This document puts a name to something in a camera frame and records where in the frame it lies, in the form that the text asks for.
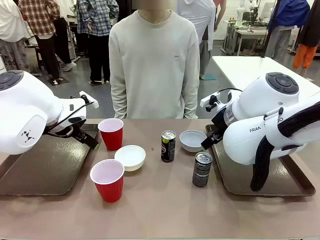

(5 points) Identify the bystander in blue plaid shirt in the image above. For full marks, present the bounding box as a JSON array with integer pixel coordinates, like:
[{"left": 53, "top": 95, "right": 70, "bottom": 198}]
[{"left": 76, "top": 0, "right": 120, "bottom": 85}]

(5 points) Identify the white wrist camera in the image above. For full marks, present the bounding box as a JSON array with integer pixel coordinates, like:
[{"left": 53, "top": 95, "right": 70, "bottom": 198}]
[
  {"left": 79, "top": 91, "right": 100, "bottom": 109},
  {"left": 199, "top": 91, "right": 221, "bottom": 108}
]

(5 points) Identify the person left forearm beige sleeve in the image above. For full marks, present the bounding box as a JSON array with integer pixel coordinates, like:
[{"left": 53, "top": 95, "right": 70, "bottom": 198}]
[{"left": 181, "top": 79, "right": 201, "bottom": 120}]

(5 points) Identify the person torso beige sweater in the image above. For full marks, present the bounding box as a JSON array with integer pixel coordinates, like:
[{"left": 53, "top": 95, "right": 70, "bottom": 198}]
[{"left": 108, "top": 9, "right": 201, "bottom": 120}]

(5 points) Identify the bystander in white top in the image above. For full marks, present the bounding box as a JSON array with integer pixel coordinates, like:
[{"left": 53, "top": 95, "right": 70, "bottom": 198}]
[{"left": 0, "top": 0, "right": 29, "bottom": 73}]

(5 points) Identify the person right forearm beige sleeve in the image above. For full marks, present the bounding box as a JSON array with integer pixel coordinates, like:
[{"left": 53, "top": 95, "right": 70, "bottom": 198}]
[{"left": 109, "top": 79, "right": 129, "bottom": 119}]

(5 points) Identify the bystander in orange trousers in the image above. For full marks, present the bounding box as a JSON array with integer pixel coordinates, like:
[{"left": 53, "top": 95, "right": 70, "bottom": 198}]
[{"left": 292, "top": 0, "right": 320, "bottom": 70}]

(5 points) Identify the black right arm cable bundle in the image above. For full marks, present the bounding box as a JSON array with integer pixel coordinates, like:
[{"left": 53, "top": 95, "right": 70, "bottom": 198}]
[{"left": 249, "top": 101, "right": 320, "bottom": 193}]

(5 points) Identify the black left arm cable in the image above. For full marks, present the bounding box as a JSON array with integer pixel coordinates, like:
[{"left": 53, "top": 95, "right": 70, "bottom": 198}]
[{"left": 44, "top": 96, "right": 91, "bottom": 139}]

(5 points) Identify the bluish white bowl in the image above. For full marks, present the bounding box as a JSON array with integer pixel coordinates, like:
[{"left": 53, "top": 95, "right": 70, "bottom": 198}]
[{"left": 179, "top": 129, "right": 208, "bottom": 153}]

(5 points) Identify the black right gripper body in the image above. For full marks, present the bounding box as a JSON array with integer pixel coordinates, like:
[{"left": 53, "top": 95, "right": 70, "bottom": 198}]
[{"left": 211, "top": 107, "right": 230, "bottom": 138}]

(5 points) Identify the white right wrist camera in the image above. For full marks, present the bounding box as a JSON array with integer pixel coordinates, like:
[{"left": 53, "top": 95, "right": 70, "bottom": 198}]
[{"left": 199, "top": 91, "right": 221, "bottom": 108}]

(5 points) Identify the bystander in white shirt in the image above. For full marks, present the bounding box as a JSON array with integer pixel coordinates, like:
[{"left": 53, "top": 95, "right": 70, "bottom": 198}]
[{"left": 175, "top": 0, "right": 217, "bottom": 80}]

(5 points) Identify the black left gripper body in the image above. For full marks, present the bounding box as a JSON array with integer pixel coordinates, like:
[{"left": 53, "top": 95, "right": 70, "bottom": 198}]
[{"left": 70, "top": 122, "right": 94, "bottom": 145}]

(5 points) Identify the teal floor mat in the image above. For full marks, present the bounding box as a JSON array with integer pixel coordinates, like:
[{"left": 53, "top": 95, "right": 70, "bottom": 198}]
[{"left": 199, "top": 72, "right": 217, "bottom": 81}]

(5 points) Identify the black can with green print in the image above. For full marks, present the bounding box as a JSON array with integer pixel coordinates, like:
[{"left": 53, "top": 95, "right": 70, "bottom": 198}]
[{"left": 160, "top": 130, "right": 177, "bottom": 163}]

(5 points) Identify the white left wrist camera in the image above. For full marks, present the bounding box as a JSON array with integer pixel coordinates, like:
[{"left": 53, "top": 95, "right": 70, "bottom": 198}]
[{"left": 79, "top": 91, "right": 100, "bottom": 109}]

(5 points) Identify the cream white bowl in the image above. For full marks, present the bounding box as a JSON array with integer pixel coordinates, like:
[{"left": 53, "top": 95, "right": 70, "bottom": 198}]
[{"left": 114, "top": 144, "right": 147, "bottom": 172}]

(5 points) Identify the white side table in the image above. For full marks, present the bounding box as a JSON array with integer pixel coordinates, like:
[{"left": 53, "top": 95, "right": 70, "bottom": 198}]
[{"left": 211, "top": 55, "right": 320, "bottom": 97}]

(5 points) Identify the black vertical pole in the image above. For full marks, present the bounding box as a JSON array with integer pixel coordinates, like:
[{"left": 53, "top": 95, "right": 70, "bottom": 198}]
[{"left": 259, "top": 0, "right": 281, "bottom": 59}]

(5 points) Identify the black Pepsi can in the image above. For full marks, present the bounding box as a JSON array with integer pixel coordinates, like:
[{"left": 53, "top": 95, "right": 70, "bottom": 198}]
[{"left": 192, "top": 151, "right": 213, "bottom": 188}]

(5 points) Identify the bystander in blue jacket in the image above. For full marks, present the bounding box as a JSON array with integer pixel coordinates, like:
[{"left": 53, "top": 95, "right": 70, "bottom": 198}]
[{"left": 264, "top": 0, "right": 311, "bottom": 63}]

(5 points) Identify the bystander in red plaid shirt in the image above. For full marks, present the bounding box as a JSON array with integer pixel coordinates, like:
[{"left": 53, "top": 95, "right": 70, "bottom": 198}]
[{"left": 17, "top": 0, "right": 77, "bottom": 85}]

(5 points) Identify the red plastic cup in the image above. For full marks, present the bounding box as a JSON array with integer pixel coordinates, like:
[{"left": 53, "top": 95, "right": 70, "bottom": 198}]
[
  {"left": 97, "top": 118, "right": 125, "bottom": 152},
  {"left": 89, "top": 158, "right": 125, "bottom": 203}
]

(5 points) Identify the grey background workbench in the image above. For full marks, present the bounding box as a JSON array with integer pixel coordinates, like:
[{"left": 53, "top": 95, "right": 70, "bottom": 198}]
[{"left": 223, "top": 19, "right": 277, "bottom": 57}]

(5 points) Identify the brown plastic tray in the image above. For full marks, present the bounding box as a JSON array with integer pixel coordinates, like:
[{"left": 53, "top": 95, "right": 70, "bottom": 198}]
[
  {"left": 205, "top": 124, "right": 316, "bottom": 197},
  {"left": 0, "top": 123, "right": 101, "bottom": 197}
]

